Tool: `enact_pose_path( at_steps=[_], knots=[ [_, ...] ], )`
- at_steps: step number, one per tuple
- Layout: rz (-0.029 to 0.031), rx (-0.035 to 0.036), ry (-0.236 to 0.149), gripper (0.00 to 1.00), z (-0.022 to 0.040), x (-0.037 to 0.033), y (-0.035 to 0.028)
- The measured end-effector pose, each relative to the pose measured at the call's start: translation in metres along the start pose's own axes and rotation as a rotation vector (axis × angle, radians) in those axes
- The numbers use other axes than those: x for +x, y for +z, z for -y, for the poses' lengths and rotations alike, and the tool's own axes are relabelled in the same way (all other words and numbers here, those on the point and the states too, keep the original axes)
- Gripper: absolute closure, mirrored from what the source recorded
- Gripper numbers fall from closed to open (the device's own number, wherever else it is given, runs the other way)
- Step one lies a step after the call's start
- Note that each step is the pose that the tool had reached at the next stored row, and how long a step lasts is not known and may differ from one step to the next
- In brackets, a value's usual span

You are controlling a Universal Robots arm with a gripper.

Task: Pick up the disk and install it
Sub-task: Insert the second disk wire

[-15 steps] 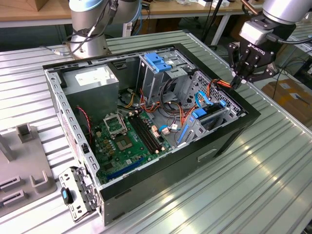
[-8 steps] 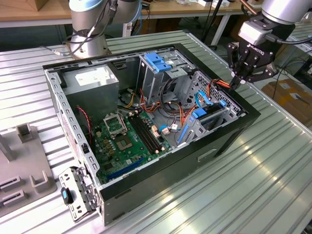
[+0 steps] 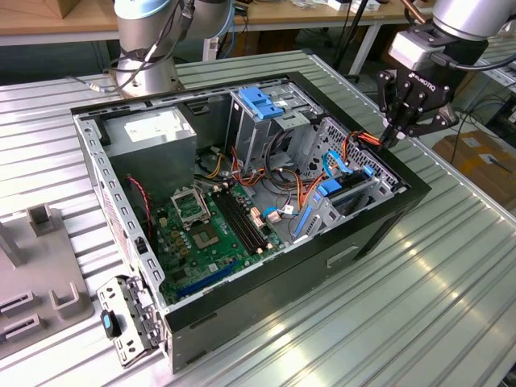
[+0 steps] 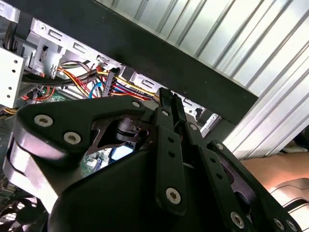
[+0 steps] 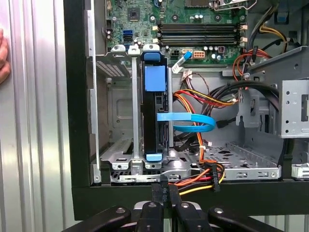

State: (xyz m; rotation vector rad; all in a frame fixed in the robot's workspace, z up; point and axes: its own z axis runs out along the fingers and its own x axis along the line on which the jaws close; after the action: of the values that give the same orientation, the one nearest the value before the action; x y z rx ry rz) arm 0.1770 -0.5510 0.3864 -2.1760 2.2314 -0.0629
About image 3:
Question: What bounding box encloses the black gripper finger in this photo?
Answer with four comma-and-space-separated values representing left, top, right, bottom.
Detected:
388, 91, 461, 151
376, 69, 405, 150

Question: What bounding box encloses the red yellow power wire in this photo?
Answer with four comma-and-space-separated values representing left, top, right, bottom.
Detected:
344, 131, 394, 156

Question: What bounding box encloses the hard disk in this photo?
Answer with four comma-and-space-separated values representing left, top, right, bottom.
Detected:
293, 164, 380, 239

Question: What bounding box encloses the metal disk bay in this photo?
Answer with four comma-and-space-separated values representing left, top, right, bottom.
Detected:
289, 116, 408, 245

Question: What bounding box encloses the cardboard box with labels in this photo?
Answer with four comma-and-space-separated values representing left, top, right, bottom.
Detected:
431, 128, 516, 206

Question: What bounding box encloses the black stand pole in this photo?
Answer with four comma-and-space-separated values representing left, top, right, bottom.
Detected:
333, 0, 368, 77

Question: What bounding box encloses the blue drive bay latch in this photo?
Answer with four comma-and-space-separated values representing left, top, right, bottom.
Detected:
237, 86, 285, 121

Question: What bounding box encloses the metal drive cage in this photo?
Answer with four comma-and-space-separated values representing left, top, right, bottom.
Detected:
224, 76, 326, 170

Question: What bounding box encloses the black RAM slot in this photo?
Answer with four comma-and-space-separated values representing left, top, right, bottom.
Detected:
218, 191, 261, 252
228, 187, 270, 247
223, 189, 266, 250
214, 193, 256, 255

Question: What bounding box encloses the black open PC case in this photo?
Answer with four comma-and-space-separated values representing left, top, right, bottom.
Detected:
70, 70, 432, 374

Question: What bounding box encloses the metal socket cover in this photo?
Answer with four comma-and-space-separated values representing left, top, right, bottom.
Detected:
171, 187, 211, 227

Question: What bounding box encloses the green motherboard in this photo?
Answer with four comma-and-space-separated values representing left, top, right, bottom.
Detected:
155, 183, 285, 306

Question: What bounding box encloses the grey power supply unit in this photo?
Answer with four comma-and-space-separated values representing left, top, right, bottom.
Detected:
102, 106, 198, 202

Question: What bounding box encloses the blue expansion slot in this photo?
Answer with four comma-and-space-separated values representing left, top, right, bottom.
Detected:
176, 260, 239, 299

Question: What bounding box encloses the black case fan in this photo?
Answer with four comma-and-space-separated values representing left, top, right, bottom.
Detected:
127, 176, 157, 248

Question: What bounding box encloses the wooden box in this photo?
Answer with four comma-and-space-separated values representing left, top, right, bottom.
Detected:
58, 0, 84, 19

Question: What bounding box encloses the black clip with blue button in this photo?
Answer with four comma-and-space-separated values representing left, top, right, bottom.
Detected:
99, 309, 122, 339

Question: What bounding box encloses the grey parts rack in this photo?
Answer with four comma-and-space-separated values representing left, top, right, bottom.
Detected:
0, 203, 96, 356

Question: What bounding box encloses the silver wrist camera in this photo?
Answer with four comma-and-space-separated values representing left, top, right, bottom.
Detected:
389, 31, 447, 70

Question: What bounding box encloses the black wire bundle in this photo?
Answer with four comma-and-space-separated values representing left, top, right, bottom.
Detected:
264, 127, 300, 173

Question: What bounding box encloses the orange red wire bundle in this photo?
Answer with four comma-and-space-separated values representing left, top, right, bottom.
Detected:
231, 144, 323, 210

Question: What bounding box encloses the yellow wire bundle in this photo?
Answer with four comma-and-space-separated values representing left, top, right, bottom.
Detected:
206, 154, 223, 179

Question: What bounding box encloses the red black twisted wire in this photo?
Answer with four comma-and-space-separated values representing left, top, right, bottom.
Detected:
126, 173, 153, 239

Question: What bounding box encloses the arm cable with plug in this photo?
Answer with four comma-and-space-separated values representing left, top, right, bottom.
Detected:
66, 0, 194, 96

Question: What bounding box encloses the metal hinged slot bracket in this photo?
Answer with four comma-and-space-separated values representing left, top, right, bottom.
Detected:
96, 273, 169, 370

